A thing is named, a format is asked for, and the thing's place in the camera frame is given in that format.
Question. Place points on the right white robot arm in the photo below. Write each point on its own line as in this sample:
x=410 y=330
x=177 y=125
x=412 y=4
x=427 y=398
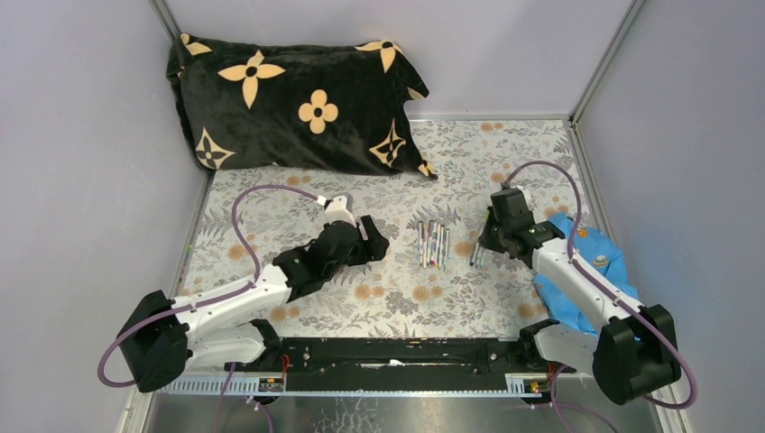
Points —
x=634 y=350

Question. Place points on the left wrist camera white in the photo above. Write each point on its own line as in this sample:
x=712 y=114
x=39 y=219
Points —
x=339 y=209

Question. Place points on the black pillow with beige flowers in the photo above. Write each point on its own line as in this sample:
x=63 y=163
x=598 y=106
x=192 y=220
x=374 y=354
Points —
x=337 y=108

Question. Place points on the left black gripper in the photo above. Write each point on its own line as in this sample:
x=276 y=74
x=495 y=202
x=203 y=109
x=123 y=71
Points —
x=374 y=248

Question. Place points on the floral table mat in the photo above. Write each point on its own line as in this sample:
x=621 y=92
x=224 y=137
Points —
x=252 y=215

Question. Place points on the blue cloth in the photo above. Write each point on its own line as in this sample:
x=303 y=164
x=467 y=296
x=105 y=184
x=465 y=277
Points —
x=580 y=275

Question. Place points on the dark green end marker pen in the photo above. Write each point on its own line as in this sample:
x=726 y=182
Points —
x=445 y=249

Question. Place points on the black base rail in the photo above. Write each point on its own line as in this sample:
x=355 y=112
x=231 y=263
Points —
x=388 y=365

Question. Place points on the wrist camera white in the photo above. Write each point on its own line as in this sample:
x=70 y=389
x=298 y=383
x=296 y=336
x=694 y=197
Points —
x=521 y=192
x=339 y=209

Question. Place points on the brown marker pen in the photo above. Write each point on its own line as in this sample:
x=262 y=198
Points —
x=421 y=244

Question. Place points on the yellow cap marker pen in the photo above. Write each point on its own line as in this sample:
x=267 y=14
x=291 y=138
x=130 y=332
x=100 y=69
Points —
x=425 y=236

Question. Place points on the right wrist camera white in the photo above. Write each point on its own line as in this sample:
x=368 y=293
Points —
x=521 y=192

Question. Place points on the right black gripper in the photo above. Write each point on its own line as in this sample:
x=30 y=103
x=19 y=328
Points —
x=485 y=241

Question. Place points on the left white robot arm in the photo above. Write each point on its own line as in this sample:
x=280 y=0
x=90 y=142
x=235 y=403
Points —
x=163 y=337

